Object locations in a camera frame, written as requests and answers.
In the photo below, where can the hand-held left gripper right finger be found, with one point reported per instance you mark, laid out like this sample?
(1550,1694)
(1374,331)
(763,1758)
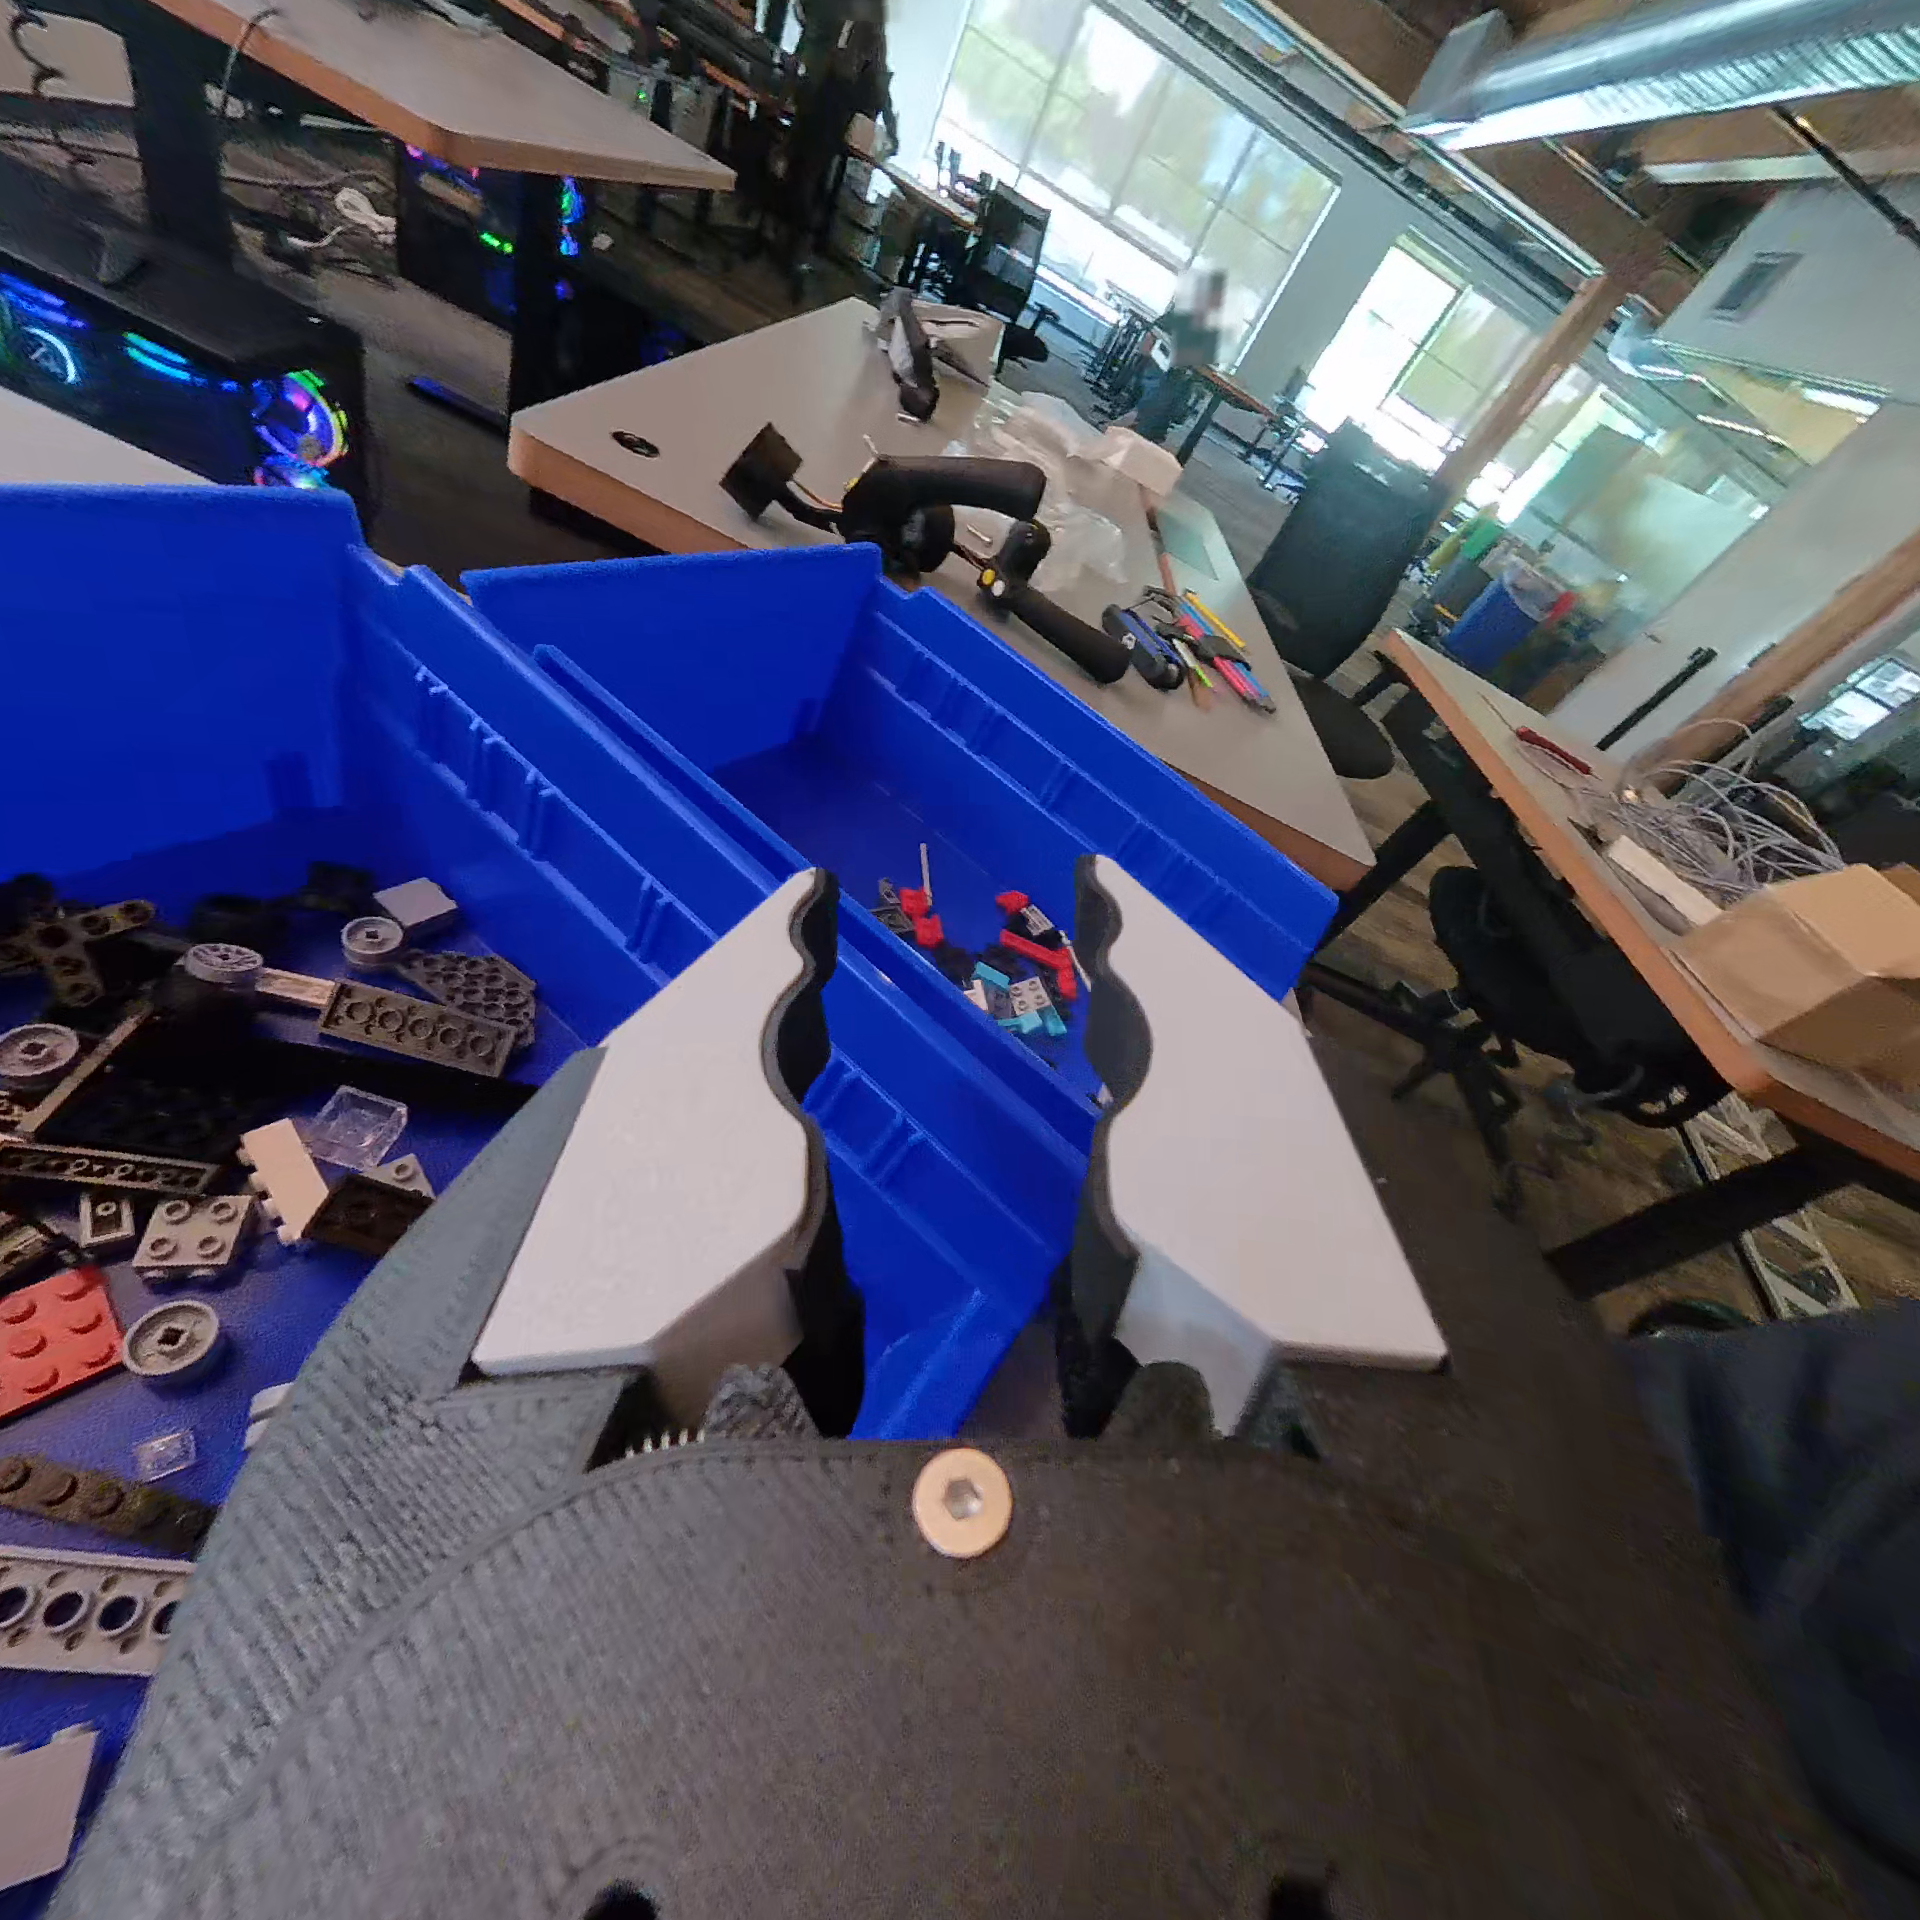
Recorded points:
(1267,1184)

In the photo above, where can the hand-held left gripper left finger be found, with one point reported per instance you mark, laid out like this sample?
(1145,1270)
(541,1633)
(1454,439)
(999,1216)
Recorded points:
(675,1184)

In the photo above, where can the pile of small coloured bricks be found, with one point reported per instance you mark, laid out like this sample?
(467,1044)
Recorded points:
(1037,950)

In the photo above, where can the pile of dark bricks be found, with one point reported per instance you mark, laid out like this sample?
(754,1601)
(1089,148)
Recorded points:
(421,1026)

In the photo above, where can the black office chair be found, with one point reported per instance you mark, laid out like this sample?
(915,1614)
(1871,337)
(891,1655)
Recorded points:
(1343,540)
(1559,974)

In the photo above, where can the grey office table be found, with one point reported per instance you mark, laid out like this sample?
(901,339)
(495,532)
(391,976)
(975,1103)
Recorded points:
(452,75)
(1559,855)
(811,388)

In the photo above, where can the red hand tool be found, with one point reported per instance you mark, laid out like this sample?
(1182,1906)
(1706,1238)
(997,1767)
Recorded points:
(1553,750)

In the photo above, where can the bunch of coloured screwdrivers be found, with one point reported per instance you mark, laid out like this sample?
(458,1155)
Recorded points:
(1223,662)

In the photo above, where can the blue black pocket tool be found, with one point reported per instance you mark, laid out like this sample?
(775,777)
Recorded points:
(1145,644)

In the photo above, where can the cardboard box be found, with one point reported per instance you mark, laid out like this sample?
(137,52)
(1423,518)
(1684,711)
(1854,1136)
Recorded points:
(1815,960)

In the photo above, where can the blue recycling bin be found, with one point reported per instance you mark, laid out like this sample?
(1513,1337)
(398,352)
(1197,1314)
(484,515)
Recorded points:
(1507,626)

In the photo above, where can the person's dark clothing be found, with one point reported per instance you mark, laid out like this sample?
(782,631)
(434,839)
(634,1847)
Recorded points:
(1799,1499)

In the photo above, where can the large blue plastic bin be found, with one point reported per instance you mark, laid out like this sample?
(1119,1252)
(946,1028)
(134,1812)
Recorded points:
(181,675)

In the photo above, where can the clear plastic bags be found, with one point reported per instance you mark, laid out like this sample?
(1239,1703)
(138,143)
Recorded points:
(1081,465)

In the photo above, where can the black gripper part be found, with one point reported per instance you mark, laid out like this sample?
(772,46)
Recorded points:
(913,360)

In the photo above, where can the black computer tower, coloured lights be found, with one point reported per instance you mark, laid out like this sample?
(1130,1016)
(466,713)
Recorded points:
(481,240)
(181,375)

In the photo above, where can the large window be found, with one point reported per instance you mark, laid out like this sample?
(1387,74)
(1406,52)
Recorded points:
(1125,164)

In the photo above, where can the silver ceiling duct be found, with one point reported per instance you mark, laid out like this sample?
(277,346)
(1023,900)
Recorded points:
(1652,60)

